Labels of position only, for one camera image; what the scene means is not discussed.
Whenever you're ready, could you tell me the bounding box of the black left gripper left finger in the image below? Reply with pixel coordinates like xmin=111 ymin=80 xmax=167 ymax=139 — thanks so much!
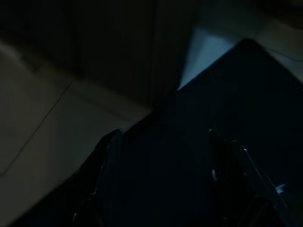
xmin=47 ymin=129 xmax=123 ymax=227

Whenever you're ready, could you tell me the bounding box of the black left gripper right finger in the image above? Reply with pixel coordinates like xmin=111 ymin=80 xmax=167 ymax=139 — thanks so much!
xmin=207 ymin=129 xmax=303 ymax=227

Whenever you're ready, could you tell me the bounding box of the silver refrigerator body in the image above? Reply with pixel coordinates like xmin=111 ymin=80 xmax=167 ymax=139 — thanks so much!
xmin=0 ymin=0 xmax=166 ymax=113

